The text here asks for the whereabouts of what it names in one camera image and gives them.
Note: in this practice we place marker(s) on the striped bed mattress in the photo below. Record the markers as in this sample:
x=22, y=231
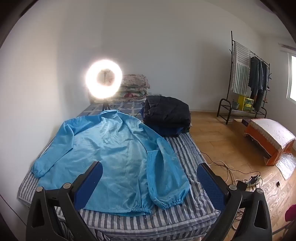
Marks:
x=185, y=150

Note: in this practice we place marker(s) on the orange bench with white cover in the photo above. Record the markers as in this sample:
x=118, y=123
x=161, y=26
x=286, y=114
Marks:
x=268, y=134

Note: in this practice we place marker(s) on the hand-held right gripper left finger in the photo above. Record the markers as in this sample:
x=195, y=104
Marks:
x=89, y=183

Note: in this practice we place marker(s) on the blue hanging garment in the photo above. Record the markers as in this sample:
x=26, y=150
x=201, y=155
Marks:
x=263, y=76

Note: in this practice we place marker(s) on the cardboard box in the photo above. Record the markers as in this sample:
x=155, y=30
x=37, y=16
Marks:
x=238, y=126

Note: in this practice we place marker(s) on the small green bucket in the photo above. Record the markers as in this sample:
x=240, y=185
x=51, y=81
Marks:
x=235, y=104

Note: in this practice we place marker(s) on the window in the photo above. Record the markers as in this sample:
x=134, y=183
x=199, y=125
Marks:
x=291, y=78

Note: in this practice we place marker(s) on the white power strip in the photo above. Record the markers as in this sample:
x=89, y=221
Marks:
x=252, y=182

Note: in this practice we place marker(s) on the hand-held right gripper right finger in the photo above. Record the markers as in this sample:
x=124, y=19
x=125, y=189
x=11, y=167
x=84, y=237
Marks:
x=210, y=183

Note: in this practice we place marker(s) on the dark blue folded garment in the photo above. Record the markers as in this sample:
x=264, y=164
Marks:
x=166, y=132

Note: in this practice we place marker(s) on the pale floral folded quilt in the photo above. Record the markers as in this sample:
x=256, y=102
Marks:
x=135, y=81

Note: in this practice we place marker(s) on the dark green hanging garment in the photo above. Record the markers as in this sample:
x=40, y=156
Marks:
x=254, y=76

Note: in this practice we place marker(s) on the yellow crate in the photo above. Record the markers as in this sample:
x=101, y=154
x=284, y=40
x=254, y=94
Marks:
x=246, y=104

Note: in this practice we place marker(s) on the light blue zip coat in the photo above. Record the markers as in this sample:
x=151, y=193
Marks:
x=111, y=157

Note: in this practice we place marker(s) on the black metal clothes rack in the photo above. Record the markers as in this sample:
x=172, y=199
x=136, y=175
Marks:
x=231, y=58

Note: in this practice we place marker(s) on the green white striped towel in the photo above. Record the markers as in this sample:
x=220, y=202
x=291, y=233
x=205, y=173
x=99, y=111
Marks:
x=240, y=69

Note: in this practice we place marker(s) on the black puffy jacket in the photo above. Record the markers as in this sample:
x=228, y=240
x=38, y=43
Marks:
x=166, y=109

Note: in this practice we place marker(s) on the person's pink clothing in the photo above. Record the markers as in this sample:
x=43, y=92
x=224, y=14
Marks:
x=291, y=214

